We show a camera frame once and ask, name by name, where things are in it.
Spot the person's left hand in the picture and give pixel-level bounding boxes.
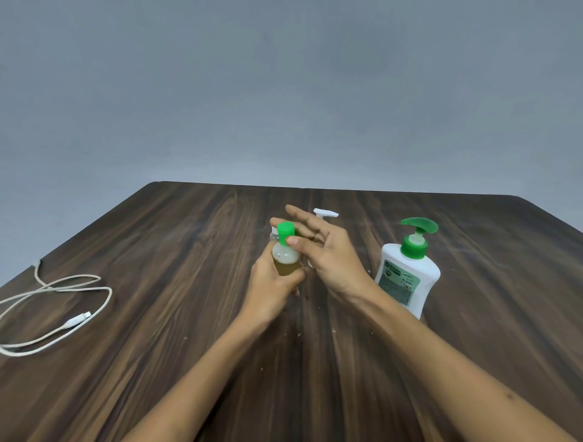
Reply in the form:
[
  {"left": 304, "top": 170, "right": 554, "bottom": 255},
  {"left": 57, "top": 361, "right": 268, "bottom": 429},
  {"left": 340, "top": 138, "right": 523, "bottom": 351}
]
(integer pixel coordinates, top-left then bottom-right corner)
[{"left": 243, "top": 218, "right": 305, "bottom": 326}]

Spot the white charging cable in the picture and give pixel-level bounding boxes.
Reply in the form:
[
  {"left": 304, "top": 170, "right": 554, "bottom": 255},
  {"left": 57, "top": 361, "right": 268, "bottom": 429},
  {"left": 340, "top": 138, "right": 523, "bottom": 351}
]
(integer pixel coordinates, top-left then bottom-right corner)
[{"left": 0, "top": 259, "right": 114, "bottom": 357}]

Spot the white bottle with green pump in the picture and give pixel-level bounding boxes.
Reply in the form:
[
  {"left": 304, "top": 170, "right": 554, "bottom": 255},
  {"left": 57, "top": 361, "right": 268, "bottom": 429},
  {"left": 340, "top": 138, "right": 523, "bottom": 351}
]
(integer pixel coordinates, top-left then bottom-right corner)
[{"left": 374, "top": 217, "right": 442, "bottom": 321}]

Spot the person's right forearm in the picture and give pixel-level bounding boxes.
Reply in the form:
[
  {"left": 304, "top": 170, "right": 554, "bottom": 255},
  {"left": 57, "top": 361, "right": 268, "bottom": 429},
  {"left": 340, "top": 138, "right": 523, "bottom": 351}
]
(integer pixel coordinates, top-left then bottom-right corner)
[{"left": 359, "top": 284, "right": 580, "bottom": 442}]

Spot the person's left forearm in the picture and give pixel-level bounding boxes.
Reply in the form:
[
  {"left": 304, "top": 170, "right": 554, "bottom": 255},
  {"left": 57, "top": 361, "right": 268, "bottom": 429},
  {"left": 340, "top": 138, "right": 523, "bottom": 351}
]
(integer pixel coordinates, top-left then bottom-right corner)
[{"left": 119, "top": 313, "right": 270, "bottom": 442}]

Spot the person's right hand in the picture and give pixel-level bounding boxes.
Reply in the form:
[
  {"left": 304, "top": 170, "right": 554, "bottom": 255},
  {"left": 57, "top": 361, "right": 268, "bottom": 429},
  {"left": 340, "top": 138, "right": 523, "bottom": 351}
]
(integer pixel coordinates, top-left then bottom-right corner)
[{"left": 285, "top": 204, "right": 380, "bottom": 306}]

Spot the clear bottle with white pump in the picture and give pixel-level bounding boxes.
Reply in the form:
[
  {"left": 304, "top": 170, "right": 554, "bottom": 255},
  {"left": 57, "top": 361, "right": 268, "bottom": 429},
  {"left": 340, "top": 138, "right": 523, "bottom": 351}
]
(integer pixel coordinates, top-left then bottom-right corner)
[{"left": 308, "top": 208, "right": 340, "bottom": 269}]

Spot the small green-capped bottle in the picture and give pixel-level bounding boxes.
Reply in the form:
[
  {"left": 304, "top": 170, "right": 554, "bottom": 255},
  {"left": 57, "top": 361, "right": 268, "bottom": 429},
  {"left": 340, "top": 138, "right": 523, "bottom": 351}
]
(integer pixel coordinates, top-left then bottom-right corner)
[{"left": 271, "top": 221, "right": 304, "bottom": 278}]

